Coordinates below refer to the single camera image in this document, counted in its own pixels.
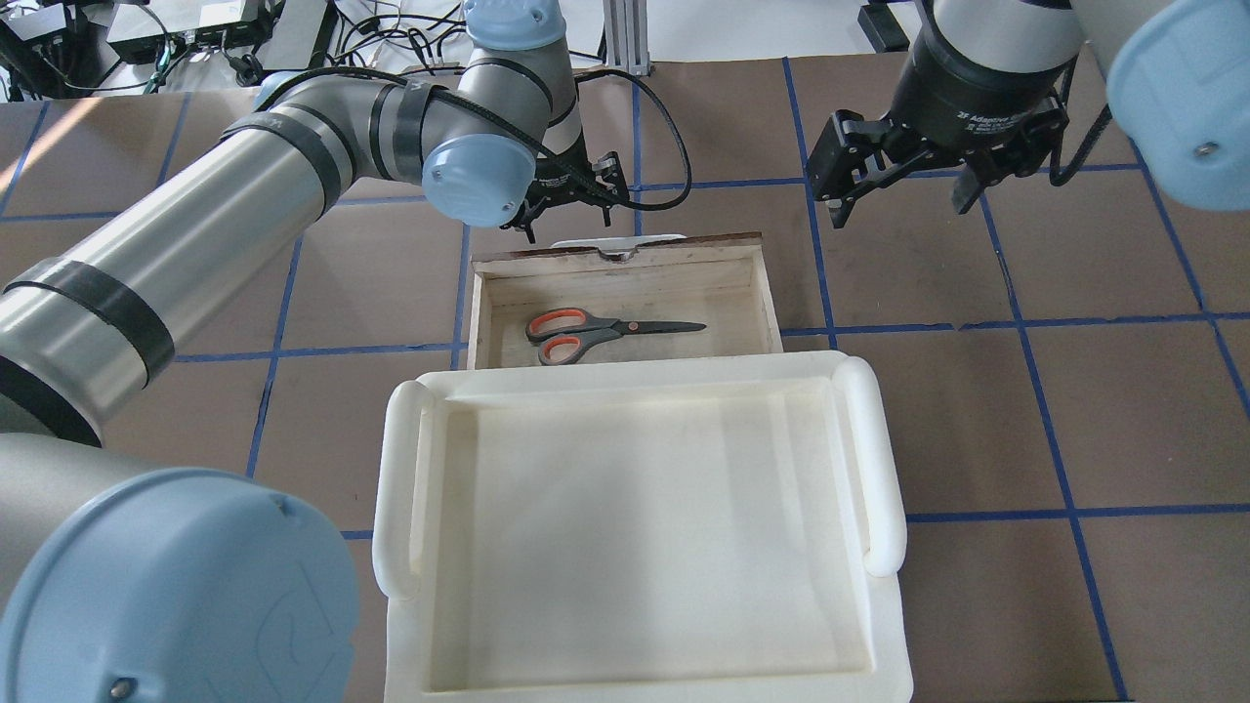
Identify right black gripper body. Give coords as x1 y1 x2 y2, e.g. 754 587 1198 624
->
880 25 1073 186

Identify white plastic tray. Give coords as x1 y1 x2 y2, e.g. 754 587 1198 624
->
373 352 914 702

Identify aluminium frame post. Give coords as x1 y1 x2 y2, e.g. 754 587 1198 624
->
603 0 653 76

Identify black power adapter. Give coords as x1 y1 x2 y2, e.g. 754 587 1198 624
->
856 1 910 54

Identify wooden drawer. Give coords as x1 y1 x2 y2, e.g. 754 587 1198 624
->
465 231 784 369

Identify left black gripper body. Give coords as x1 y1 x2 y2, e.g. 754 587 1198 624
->
503 156 626 230

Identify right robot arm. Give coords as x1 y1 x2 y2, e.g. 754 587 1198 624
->
808 1 1249 226

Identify grey orange scissors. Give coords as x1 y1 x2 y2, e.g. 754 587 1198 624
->
525 306 708 367

